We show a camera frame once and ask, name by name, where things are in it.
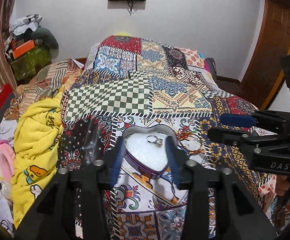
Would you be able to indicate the heart-shaped purple jewelry box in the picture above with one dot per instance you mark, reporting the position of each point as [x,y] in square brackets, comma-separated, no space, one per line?
[145,148]

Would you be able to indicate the white crumpled plastic bags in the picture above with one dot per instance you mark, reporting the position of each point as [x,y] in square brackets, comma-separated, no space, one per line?
[21,25]

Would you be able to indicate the yellow cartoon blanket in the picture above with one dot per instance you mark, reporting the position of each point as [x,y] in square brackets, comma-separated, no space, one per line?
[35,146]

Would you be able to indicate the wooden door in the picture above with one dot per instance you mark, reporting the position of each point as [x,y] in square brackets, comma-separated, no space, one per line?
[264,75]

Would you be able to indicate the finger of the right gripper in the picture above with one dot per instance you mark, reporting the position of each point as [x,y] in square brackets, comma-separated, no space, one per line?
[240,120]
[250,144]

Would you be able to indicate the colourful patchwork bedspread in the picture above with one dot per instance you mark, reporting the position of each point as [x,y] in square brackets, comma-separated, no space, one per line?
[130,81]

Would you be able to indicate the red and white box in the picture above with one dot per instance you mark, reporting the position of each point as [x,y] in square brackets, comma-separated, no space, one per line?
[6,94]

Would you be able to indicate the dark green cushion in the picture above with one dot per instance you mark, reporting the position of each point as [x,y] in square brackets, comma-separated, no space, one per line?
[44,36]

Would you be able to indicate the striped brown patterned blanket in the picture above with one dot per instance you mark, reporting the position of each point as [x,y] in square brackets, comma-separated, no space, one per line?
[45,84]

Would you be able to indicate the orange box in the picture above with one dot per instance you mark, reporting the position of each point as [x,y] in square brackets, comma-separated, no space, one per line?
[22,49]

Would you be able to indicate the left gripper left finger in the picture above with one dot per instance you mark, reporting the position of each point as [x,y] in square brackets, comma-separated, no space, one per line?
[89,185]

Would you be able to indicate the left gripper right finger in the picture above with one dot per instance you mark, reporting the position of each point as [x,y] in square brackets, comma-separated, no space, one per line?
[189,175]

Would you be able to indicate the pink plush toy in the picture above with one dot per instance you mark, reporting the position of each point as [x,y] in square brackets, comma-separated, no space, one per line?
[7,156]

